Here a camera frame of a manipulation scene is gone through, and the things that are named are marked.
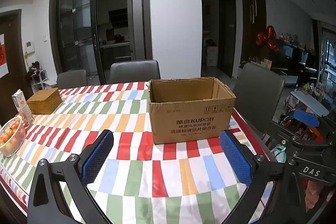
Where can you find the grey chair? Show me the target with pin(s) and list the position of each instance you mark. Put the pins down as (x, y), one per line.
(72, 79)
(257, 92)
(134, 71)

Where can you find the red fu door poster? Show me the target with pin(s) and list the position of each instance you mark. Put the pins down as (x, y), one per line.
(3, 60)

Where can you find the white wall intercom panel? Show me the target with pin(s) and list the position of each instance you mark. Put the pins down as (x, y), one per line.
(30, 47)

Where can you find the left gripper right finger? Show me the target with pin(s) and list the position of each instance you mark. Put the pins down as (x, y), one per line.
(285, 203)

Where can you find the woven brown tissue box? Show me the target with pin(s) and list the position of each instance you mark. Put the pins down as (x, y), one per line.
(44, 101)

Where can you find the brown wooden door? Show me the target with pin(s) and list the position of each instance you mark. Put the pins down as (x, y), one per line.
(16, 78)

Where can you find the open cardboard box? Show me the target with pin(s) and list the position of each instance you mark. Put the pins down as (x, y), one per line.
(184, 110)

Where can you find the colourful striped tablecloth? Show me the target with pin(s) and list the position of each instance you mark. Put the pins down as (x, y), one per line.
(140, 182)

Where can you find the grey chair far left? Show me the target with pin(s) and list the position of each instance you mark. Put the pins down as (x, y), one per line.
(72, 79)

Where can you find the right hand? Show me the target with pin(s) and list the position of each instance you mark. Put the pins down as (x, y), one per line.
(313, 190)

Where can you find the grey chair far middle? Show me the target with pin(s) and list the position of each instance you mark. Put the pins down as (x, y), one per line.
(134, 71)

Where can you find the dark glass sliding door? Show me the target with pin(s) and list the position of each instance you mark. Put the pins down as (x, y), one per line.
(92, 35)

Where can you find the white orange drink carton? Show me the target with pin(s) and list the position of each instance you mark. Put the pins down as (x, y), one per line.
(22, 106)

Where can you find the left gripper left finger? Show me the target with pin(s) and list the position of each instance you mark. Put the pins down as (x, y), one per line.
(47, 203)

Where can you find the white small shelf unit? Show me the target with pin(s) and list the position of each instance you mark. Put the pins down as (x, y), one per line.
(38, 78)

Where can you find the red foil balloon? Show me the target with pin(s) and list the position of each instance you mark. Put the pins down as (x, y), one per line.
(268, 38)

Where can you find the grey chair right side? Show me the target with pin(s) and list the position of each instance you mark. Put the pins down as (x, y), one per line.
(257, 92)

